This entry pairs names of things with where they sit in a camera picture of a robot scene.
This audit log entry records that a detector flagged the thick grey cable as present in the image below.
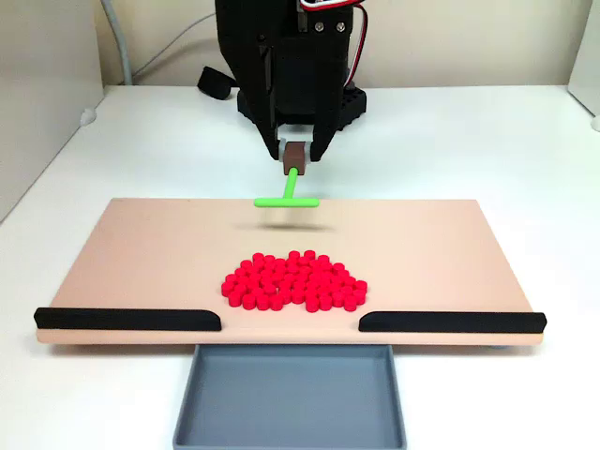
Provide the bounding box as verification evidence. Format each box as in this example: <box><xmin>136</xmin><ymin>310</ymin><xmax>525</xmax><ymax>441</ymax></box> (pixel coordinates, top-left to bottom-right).
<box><xmin>99</xmin><ymin>0</ymin><xmax>134</xmax><ymax>86</ymax></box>

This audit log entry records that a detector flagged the grey plastic tray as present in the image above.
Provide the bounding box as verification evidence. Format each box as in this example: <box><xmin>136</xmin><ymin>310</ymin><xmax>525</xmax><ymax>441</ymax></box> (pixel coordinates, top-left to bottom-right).
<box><xmin>172</xmin><ymin>344</ymin><xmax>408</xmax><ymax>450</ymax></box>

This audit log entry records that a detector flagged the pale partition panel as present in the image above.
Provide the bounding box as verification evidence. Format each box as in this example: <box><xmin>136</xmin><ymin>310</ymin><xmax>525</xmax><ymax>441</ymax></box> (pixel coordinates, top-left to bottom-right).
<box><xmin>566</xmin><ymin>0</ymin><xmax>600</xmax><ymax>118</ymax></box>
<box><xmin>0</xmin><ymin>0</ymin><xmax>105</xmax><ymax>224</ymax></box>

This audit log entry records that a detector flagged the green T-shaped pusher tool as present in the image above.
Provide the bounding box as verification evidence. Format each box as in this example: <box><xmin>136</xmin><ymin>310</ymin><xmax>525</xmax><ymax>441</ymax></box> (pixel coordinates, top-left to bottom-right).
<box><xmin>253</xmin><ymin>134</ymin><xmax>321</xmax><ymax>209</ymax></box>

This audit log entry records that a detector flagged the beige flat board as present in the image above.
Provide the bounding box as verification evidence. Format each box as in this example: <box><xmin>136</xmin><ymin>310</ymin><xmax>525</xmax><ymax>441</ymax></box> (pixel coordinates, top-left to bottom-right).
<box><xmin>36</xmin><ymin>197</ymin><xmax>548</xmax><ymax>351</ymax></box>

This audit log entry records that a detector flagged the black edge rail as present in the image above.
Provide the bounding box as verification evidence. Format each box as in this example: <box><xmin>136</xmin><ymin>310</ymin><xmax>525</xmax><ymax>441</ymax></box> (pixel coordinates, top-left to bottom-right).
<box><xmin>33</xmin><ymin>307</ymin><xmax>222</xmax><ymax>333</ymax></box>
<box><xmin>358</xmin><ymin>310</ymin><xmax>548</xmax><ymax>335</ymax></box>

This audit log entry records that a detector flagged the thin grey cable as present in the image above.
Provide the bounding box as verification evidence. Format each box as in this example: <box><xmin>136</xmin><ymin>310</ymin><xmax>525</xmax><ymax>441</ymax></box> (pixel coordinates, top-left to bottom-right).
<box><xmin>132</xmin><ymin>11</ymin><xmax>218</xmax><ymax>81</ymax></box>

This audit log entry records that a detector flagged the black table clamp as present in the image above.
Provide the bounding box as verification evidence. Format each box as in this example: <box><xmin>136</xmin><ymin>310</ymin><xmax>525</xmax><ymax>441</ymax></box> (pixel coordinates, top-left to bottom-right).
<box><xmin>196</xmin><ymin>65</ymin><xmax>234</xmax><ymax>101</ymax></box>

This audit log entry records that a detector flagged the red white black servo cable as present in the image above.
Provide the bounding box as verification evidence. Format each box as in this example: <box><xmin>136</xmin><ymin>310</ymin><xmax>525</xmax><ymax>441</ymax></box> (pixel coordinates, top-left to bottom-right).
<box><xmin>299</xmin><ymin>0</ymin><xmax>369</xmax><ymax>88</ymax></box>

